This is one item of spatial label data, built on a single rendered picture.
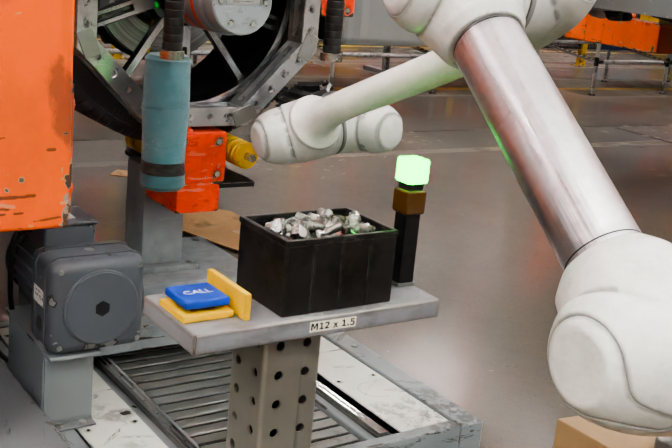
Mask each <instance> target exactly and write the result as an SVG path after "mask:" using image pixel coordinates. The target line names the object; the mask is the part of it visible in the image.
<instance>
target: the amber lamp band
mask: <svg viewBox="0 0 672 448"><path fill-rule="evenodd" d="M426 195H427V192H426V191H425V190H417V191H408V190H405V189H403V188H400V187H398V186H396V187H395V188H394V195H393V204H392V209H393V210H394V211H397V212H399V213H401V214H403V215H406V216H408V215H419V214H423V213H424V212H425V203H426Z"/></svg>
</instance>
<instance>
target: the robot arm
mask: <svg viewBox="0 0 672 448"><path fill-rule="evenodd" d="M383 2H384V5H385V7H386V10H387V12H388V14H389V16H390V17H391V18H392V19H393V20H394V21H395V22H396V23H397V24H398V25H399V26H400V27H402V28H403V29H404V30H406V31H408V32H411V33H415V34H416V36H417V37H418V38H419V39H420V40H421V41H422V42H424V43H425V44H426V45H427V46H428V47H429V48H430V49H431V50H432V51H431V52H429V53H427V54H424V55H422V56H420V57H417V58H415V59H413V60H410V61H408V62H405V63H403V64H401V65H398V66H396V67H394V68H391V69H389V70H387V71H384V72H382V73H379V74H377V75H375V76H372V77H370V78H368V79H365V80H363V81H361V82H358V83H356V84H353V85H351V86H349V87H346V88H344V89H342V90H339V91H332V90H333V87H332V86H331V84H330V83H329V82H328V80H323V81H320V82H296V83H295V84H294V87H290V88H289V87H286V86H284V87H283V88H282V89H281V90H280V91H279V92H278V93H277V94H276V96H275V97H274V98H273V99H274V100H275V101H276V105H275V106H276V107H277V108H274V109H270V110H268V111H266V112H265V113H263V114H262V115H260V116H259V117H258V118H257V119H256V120H255V121H254V124H253V125H252V127H251V142H252V146H253V149H254V151H255V152H256V154H257V155H258V156H259V157H261V159H263V160H264V161H267V162H270V163H274V164H284V165H286V164H296V163H303V162H308V161H313V160H317V159H321V158H324V157H326V156H330V155H333V154H341V153H361V154H363V153H366V152H367V153H383V152H387V151H390V150H393V149H394V148H395V147H396V146H397V145H398V144H399V142H400V141H401V138H402V132H403V124H402V118H401V116H400V115H399V114H398V112H397V111H396V110H394V109H393V108H392V107H391V106H389V104H392V103H395V102H398V101H401V100H403V99H406V98H409V97H412V96H415V95H417V94H420V93H423V92H426V91H428V90H431V89H434V88H437V87H439V86H442V85H445V84H447V83H450V82H452V81H455V80H457V79H460V78H462V77H464V79H465V81H466V82H467V84H468V86H469V88H470V90H471V92H472V94H473V96H474V98H475V100H476V102H477V104H478V106H479V108H480V110H481V112H482V113H483V115H484V117H485V119H486V121H487V123H488V125H489V127H490V129H491V131H492V133H493V135H494V137H495V139H496V141H497V143H498V144H499V146H500V148H501V150H502V152H503V154H504V156H505V158H506V160H507V162H508V164H509V166H510V168H511V170H512V172H513V174H514V175H515V177H516V179H517V181H518V183H519V185H520V187H521V189H522V191H523V193H524V195H525V197H526V199H527V201H528V203H529V205H530V206H531V208H532V210H533V212H534V214H535V216H536V218H537V220H538V222H539V224H540V226H541V228H542V230H543V232H544V234H545V236H546V237H547V239H548V241H549V243H550V245H551V247H552V249H553V251H554V253H555V255H556V257H557V259H558V261H559V263H560V265H561V267H562V268H563V270H564V272H563V275H562V277H561V280H560V283H559V286H558V289H557V293H556V297H555V305H556V308H557V311H558V314H557V316H556V318H555V320H554V322H553V325H552V328H551V331H550V335H549V339H548V346H547V359H548V366H549V371H550V374H551V378H552V380H553V383H554V385H555V388H556V390H557V392H558V393H559V395H560V397H561V398H562V400H563V401H564V402H565V404H566V405H567V406H568V407H569V408H570V409H571V410H572V411H573V412H575V413H576V414H577V415H579V416H580V417H582V418H584V419H585V420H587V421H589V422H591V423H593V424H595V425H598V426H600V427H603V428H605V429H608V430H612V431H616V432H620V433H623V434H629V435H637V436H647V437H656V439H655V444H654V448H672V243H670V242H668V241H666V240H663V239H660V238H657V237H654V236H650V235H646V234H642V232H641V231H640V229H639V227H638V225H637V224H636V222H635V220H634V219H633V217H632V215H631V213H630V212H629V210H628V208H627V207H626V205H625V203H624V201H623V200H622V198H621V196H620V195H619V193H618V191H617V189H616V188H615V186H614V184H613V183H612V181H611V179H610V177H609V176H608V174H607V172H606V171H605V169H604V167H603V165H602V164H601V162H600V160H599V159H598V157H597V155H596V153H595V152H594V150H593V148H592V147H591V145H590V143H589V141H588V140H587V138H586V136H585V135H584V133H583V131H582V129H581V128H580V126H579V124H578V123H577V121H576V119H575V117H574V116H573V114H572V112H571V111H570V109H569V107H568V105H567V104H566V102H565V100H564V99H563V97H562V95H561V93H560V92H559V90H558V88H557V87H556V85H555V83H554V81H553V80H552V78H551V76H550V75H549V73H548V71H547V69H546V68H545V66H544V64H543V63H542V61H541V59H540V57H539V56H538V54H537V52H536V51H535V50H537V49H540V48H543V47H545V46H547V45H548V44H550V43H552V42H554V41H555V40H557V39H558V38H560V37H562V36H563V35H565V34H566V33H567V32H569V31H570V30H572V29H573V28H574V27H576V26H577V25H578V24H579V23H580V22H581V21H582V20H583V19H584V17H585V16H586V15H587V14H588V12H589V11H590V10H591V8H592V7H593V5H594V3H595V2H596V0H383ZM292 97H293V98H292Z"/></svg>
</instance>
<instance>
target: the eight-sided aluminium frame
mask: <svg viewBox="0 0 672 448"><path fill-rule="evenodd" d="M320 5H321V0H291V4H290V17H289V29H288V40H287V42H286V43H285V44H284V45H283V46H282V47H281V48H280V49H279V50H278V51H277V52H276V53H275V54H274V55H273V56H272V57H271V58H270V59H269V61H268V62H267V63H266V64H265V65H264V66H263V67H262V68H261V69H260V70H259V71H258V72H257V73H256V74H255V75H254V76H253V77H252V78H251V79H250V80H249V82H248V83H247V84H246V85H245V86H244V87H243V88H242V89H241V90H240V91H239V92H238V93H237V94H236V95H235V96H234V97H233V98H232V99H231V100H230V101H229V102H190V107H189V119H188V127H203V126H236V127H237V126H239V125H248V124H249V123H250V122H251V121H252V120H253V119H254V118H256V117H258V114H259V113H260V111H261V110H262V109H263V108H264V107H265V106H266V105H267V104H268V103H269V102H270V101H271V100H272V99H273V98H274V97H275V96H276V94H277V93H278V92H279V91H280V90H281V89H282V88H283V87H284V86H285V85H286V84H287V83H288V82H289V81H290V80H291V78H292V77H293V76H294V75H295V74H296V73H297V72H298V71H299V70H300V69H301V68H302V67H303V66H304V65H305V64H306V63H307V62H309V61H310V59H311V57H312V56H313V55H314V54H315V53H316V51H317V43H318V41H319V38H318V28H319V17H320ZM299 8H300V9H299ZM310 8H311V10H310ZM97 15H98V0H75V16H74V50H73V54H74V55H76V56H77V57H78V58H79V59H80V60H81V61H82V62H83V63H84V64H85V65H86V66H87V67H88V68H89V70H90V71H91V72H92V73H93V74H94V75H95V76H96V77H97V78H98V79H99V80H100V81H101V83H102V84H103V85H104V86H105V87H106V88H107V89H108V90H109V91H110V92H111V93H112V94H113V95H114V97H115V98H116V99H117V100H118V101H119V102H120V103H121V104H122V105H123V106H124V107H125V108H126V110H127V111H128V113H129V114H130V115H132V116H133V117H134V118H135V119H136V120H137V121H138V122H139V123H141V124H142V99H143V90H142V89H141V88H140V87H139V86H138V85H137V84H136V83H135V82H134V80H133V79H132V78H131V77H130V76H129V75H128V74H127V73H126V72H125V70H124V69H123V68H122V67H121V66H120V65H119V64H118V63H117V62H116V60H115V59H114V58H113V57H112V56H111V55H110V54H109V53H108V52H107V50H106V49H105V48H104V47H103V46H102V45H101V44H100V43H99V42H98V40H97ZM298 27H299V29H298ZM308 29H309V32H308Z"/></svg>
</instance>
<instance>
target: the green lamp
mask: <svg viewBox="0 0 672 448"><path fill-rule="evenodd" d="M429 169H430V160H428V159H425V158H423V157H420V156H417V155H408V156H399V157H398V159H397V167H396V180H398V181H401V182H403V183H406V184H408V185H416V184H426V183H428V177H429Z"/></svg>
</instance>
